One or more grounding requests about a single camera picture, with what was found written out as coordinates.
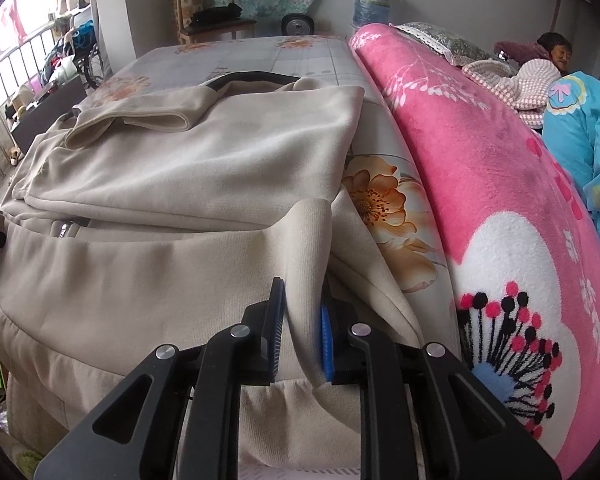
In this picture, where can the beige zip jacket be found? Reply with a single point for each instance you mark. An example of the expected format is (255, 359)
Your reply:
(155, 200)

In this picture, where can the pair of tan slippers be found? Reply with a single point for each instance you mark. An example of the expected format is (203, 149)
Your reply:
(15, 156)

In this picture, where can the black clothing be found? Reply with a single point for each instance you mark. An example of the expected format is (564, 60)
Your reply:
(215, 15)

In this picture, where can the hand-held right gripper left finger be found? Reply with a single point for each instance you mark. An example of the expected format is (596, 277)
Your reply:
(276, 330)

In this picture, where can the floral plaid bed sheet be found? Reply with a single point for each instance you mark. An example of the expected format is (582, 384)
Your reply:
(300, 55)

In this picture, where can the spoked wheel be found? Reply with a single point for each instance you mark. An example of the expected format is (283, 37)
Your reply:
(94, 67)

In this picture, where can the grey lace-trimmed pillow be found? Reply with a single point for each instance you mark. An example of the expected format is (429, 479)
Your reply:
(440, 40)

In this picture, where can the dark cabinet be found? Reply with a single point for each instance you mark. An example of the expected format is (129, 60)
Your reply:
(40, 115)

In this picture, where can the pink floral blanket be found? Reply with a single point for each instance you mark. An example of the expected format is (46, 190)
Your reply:
(480, 160)

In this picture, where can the blue water jug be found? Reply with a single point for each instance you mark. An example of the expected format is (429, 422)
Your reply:
(372, 2)

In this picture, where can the pile of clothes and bags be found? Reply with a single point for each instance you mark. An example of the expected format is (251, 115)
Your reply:
(70, 50)

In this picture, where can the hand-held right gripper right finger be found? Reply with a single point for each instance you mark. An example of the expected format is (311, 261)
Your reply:
(327, 350)

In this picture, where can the wooden chair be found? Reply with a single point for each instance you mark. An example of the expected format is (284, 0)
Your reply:
(182, 5)

